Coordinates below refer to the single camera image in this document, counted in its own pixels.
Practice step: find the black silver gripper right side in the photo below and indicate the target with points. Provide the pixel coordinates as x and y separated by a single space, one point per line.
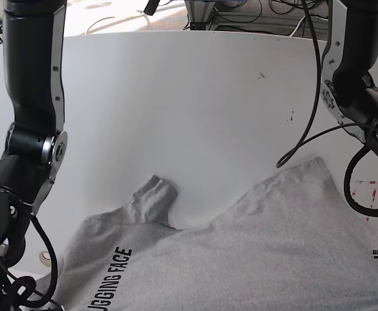
21 291

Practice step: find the grey T-shirt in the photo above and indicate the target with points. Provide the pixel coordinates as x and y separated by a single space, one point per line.
289 243

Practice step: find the black robot arm right side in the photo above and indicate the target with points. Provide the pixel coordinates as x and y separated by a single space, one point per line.
35 142

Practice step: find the black robot arm left side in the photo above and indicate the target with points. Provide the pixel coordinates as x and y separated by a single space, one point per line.
347 87

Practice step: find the left table grommet hole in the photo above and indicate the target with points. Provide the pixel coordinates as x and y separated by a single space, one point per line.
45 259

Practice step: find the red tape rectangle marker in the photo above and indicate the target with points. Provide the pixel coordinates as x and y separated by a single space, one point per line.
364 192

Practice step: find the aluminium frame stand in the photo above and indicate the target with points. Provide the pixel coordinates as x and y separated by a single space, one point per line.
202 15

